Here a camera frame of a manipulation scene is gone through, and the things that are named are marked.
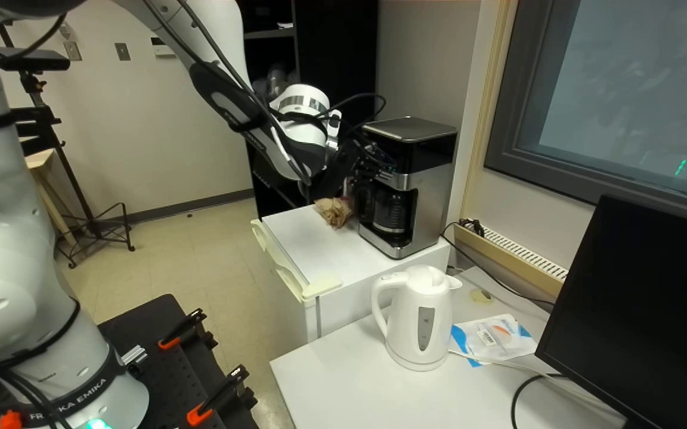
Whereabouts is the white mini fridge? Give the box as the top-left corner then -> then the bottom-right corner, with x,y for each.
249,205 -> 449,345

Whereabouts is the orange handled clamp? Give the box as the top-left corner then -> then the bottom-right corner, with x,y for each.
156,309 -> 216,350
186,366 -> 248,429

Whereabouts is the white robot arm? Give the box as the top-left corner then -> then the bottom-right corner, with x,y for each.
0,0 -> 344,429

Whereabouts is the crumpled brown paper bag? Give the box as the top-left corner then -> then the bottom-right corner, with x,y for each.
314,198 -> 353,230

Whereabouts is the white electric kettle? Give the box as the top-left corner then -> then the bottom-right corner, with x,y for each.
372,266 -> 459,372

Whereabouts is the black shelving unit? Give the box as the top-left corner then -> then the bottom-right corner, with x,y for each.
233,0 -> 382,223

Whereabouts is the black silver coffeemaker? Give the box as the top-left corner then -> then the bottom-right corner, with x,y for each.
350,117 -> 458,260

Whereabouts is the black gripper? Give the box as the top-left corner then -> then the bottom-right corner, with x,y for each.
322,139 -> 376,198

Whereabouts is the blue white packet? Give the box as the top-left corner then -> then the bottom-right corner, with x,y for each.
450,314 -> 537,367

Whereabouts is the black camera tripod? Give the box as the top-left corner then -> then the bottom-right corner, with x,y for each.
0,48 -> 133,267

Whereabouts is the black computer monitor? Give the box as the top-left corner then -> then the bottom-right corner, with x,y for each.
537,198 -> 687,429

